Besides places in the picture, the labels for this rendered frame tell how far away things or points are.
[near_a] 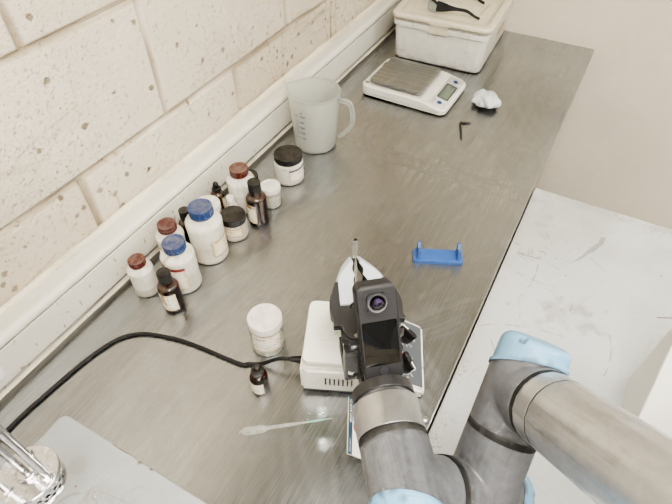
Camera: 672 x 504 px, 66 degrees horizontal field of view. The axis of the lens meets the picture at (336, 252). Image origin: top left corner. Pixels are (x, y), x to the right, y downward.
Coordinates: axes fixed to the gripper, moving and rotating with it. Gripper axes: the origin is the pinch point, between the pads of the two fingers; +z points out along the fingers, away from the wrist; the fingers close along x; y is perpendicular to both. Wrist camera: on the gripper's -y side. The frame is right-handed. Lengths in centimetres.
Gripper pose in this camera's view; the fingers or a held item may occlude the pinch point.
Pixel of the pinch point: (355, 261)
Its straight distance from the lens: 71.0
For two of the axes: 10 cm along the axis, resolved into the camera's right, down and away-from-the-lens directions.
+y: 0.0, 7.0, 7.1
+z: -1.4, -7.1, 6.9
